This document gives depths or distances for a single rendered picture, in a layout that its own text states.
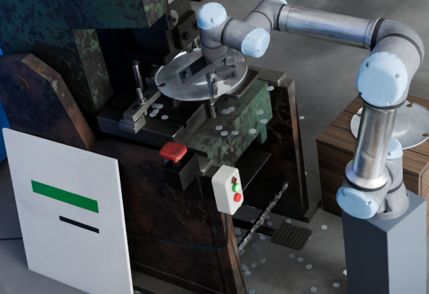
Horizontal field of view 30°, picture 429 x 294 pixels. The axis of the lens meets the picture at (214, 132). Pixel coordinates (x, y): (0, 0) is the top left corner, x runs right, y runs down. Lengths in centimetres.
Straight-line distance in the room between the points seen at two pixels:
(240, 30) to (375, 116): 41
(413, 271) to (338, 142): 54
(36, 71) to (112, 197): 48
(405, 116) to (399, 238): 63
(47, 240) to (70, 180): 34
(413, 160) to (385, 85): 87
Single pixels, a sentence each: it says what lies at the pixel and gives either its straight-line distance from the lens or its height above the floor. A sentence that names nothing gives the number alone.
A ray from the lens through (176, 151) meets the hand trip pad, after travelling 224.
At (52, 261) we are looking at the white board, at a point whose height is 8.
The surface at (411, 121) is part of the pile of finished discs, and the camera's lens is 292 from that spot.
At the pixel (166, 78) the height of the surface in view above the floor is 78.
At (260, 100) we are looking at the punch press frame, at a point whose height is 61.
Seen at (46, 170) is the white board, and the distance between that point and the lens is 281.
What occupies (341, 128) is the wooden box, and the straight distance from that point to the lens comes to 290.
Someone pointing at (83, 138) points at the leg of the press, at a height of 63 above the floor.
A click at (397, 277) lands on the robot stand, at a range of 255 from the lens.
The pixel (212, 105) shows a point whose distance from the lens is 250.
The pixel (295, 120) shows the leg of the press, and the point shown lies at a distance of 277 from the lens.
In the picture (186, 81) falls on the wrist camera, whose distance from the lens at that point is 226.
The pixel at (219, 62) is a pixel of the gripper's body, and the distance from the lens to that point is 225.
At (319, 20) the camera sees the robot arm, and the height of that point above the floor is 107.
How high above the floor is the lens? 213
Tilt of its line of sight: 37 degrees down
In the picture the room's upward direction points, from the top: 11 degrees counter-clockwise
